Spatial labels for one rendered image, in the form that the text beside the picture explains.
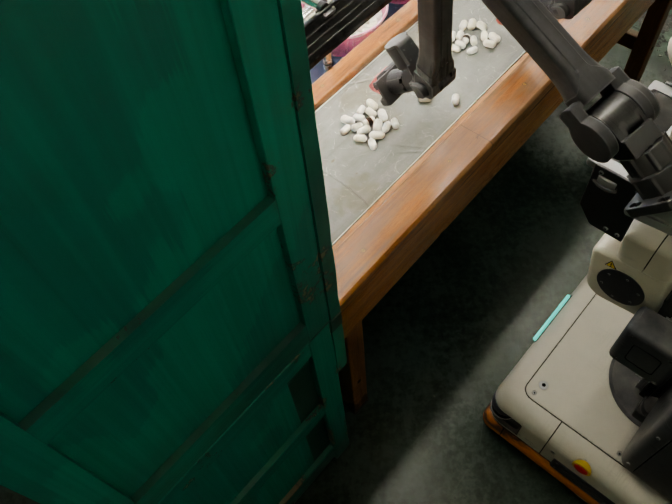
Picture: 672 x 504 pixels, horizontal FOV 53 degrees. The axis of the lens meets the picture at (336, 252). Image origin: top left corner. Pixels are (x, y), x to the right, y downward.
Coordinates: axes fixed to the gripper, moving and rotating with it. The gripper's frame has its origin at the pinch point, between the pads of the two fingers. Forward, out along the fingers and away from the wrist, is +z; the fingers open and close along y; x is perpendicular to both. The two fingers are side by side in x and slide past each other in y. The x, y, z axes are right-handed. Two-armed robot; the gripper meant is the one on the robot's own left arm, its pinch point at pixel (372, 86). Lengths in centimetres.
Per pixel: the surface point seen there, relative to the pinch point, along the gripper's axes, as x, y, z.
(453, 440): 99, 35, 8
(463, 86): 14.9, -20.4, -4.8
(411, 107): 10.9, -6.7, 0.0
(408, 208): 20.9, 20.1, -16.6
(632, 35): 60, -122, 19
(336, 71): -4.8, -3.2, 15.2
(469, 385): 95, 18, 13
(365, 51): -3.8, -13.5, 14.2
